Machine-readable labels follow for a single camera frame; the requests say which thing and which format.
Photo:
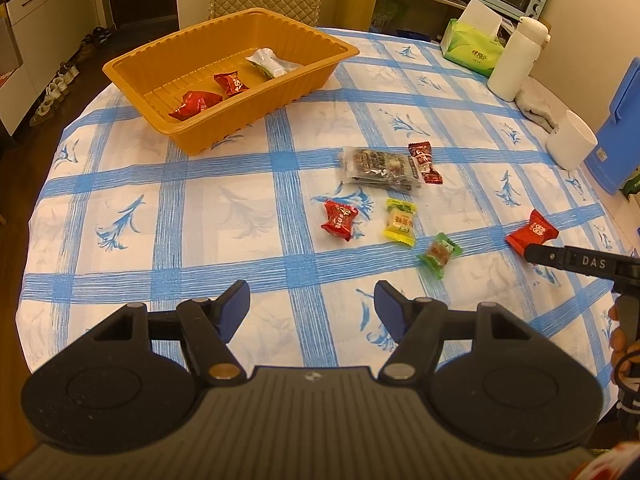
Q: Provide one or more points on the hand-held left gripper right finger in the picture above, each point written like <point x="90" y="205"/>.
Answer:
<point x="390" y="310"/>

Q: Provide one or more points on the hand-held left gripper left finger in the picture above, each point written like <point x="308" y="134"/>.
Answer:
<point x="234" y="310"/>

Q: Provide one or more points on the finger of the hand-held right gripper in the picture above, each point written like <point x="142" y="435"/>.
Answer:
<point x="545" y="255"/>

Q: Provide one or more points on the red packet with white print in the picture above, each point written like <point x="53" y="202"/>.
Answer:
<point x="532" y="232"/>

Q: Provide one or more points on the green candy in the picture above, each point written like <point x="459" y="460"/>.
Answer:
<point x="440" y="255"/>

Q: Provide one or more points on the yellow candy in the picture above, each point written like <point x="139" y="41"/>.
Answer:
<point x="401" y="222"/>

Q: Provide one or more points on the small red candy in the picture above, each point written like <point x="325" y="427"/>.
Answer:
<point x="340" y="220"/>

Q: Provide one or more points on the dark clear snack packet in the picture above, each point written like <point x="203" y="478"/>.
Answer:
<point x="380" y="167"/>

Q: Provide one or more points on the dark red candy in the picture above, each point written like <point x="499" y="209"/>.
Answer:
<point x="425" y="162"/>

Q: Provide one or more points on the large red snack packet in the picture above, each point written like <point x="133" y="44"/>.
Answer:
<point x="195" y="105"/>

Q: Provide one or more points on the red orange candy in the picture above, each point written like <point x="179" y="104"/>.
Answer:
<point x="231" y="84"/>

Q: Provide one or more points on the silver white snack packet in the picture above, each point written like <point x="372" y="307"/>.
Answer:
<point x="272" y="62"/>

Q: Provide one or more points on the orange plastic tray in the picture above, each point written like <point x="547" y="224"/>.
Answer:
<point x="165" y="65"/>

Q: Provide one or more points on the person's right hand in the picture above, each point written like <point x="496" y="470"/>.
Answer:
<point x="616" y="344"/>

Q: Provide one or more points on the blue checked tablecloth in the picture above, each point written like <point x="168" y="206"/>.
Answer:
<point x="210" y="240"/>

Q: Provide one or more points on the green food bag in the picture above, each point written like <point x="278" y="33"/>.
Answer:
<point x="632" y="185"/>

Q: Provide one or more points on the white cup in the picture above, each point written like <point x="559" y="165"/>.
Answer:
<point x="570" y="140"/>

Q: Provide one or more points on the blue thermos jug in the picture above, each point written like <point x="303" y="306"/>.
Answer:
<point x="617" y="130"/>

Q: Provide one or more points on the grey cloth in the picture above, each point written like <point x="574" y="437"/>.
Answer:
<point x="537" y="107"/>

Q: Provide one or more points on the white thermos bottle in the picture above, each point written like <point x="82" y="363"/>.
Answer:
<point x="517" y="60"/>

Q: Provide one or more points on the red patterned clothing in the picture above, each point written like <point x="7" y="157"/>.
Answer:
<point x="610" y="465"/>

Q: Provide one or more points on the green tissue pack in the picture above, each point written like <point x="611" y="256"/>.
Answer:
<point x="472" y="50"/>

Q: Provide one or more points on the row of light shoes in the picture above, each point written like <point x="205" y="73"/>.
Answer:
<point x="52" y="95"/>

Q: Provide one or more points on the wooden shelf unit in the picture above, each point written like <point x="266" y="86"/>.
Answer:
<point x="400" y="5"/>

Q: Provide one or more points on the pair of dark shoes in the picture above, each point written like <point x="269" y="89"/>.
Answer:
<point x="95" y="39"/>

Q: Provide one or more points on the white cabinet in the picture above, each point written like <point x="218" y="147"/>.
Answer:
<point x="45" y="25"/>

